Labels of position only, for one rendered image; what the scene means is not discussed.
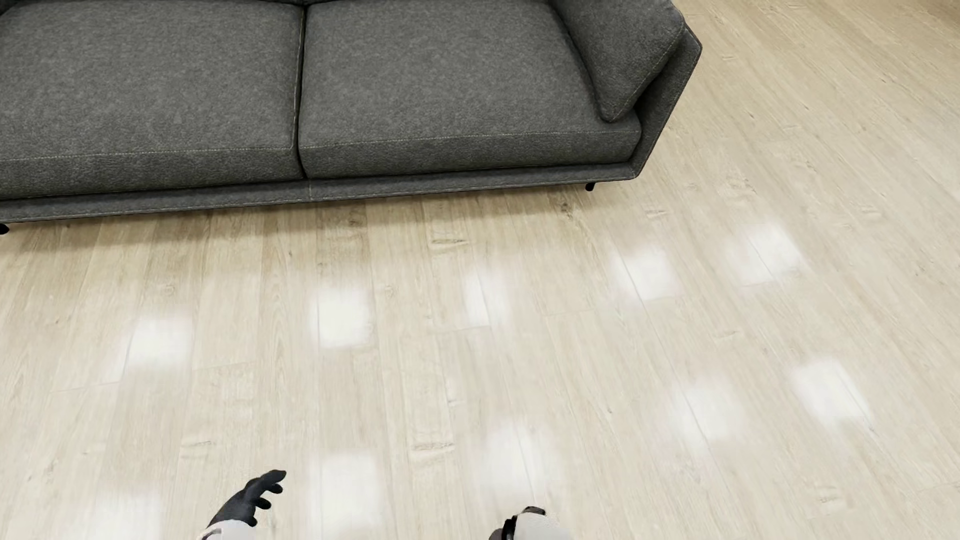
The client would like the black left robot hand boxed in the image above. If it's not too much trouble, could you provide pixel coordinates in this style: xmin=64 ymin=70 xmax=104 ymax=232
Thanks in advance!
xmin=207 ymin=469 xmax=288 ymax=528

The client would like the grey fabric sofa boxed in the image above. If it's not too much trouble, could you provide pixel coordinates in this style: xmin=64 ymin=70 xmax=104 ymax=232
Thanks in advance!
xmin=0 ymin=0 xmax=704 ymax=235

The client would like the grey sofa seat cushion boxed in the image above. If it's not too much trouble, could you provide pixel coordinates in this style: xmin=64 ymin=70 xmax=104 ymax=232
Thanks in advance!
xmin=297 ymin=0 xmax=643 ymax=180
xmin=0 ymin=0 xmax=307 ymax=201

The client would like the grey sofa side pillow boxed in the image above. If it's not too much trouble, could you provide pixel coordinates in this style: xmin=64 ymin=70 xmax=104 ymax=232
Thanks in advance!
xmin=552 ymin=0 xmax=687 ymax=124

